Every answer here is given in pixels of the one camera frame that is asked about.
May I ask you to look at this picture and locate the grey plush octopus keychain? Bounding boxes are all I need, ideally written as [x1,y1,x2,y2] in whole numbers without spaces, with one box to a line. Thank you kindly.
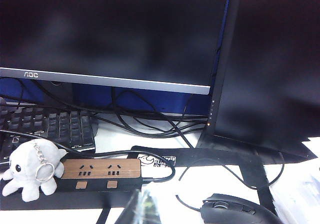
[1,138,68,202]

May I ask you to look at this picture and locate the black logo mouse pad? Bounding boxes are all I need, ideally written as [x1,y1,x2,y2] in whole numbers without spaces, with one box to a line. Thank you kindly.
[128,145,263,169]

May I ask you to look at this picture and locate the black wood-top power strip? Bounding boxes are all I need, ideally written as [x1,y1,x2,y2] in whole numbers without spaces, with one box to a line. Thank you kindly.
[53,158,143,194]

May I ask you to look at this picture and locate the blue back partition panel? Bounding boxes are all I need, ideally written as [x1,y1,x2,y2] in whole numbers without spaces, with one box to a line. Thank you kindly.
[0,77,211,116]

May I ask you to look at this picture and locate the black computer mouse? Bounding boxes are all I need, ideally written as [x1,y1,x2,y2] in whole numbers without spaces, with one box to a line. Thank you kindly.
[199,193,280,224]

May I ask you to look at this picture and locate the black mechanical keyboard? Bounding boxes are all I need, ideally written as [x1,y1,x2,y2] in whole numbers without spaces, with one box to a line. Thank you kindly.
[0,103,97,170]

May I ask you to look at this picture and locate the silver-bezel AOC monitor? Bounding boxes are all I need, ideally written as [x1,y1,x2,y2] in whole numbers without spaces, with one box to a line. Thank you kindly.
[0,0,232,95]

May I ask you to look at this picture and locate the grey monitor stand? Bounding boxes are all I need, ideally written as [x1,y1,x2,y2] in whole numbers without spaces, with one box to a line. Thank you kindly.
[37,80,74,106]

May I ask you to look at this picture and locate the thin black mouse cable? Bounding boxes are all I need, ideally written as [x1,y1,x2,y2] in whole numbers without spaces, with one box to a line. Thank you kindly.
[174,151,286,211]

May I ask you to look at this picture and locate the thin black looped cables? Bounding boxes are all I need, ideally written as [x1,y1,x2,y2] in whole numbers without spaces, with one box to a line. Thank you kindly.
[0,76,216,149]

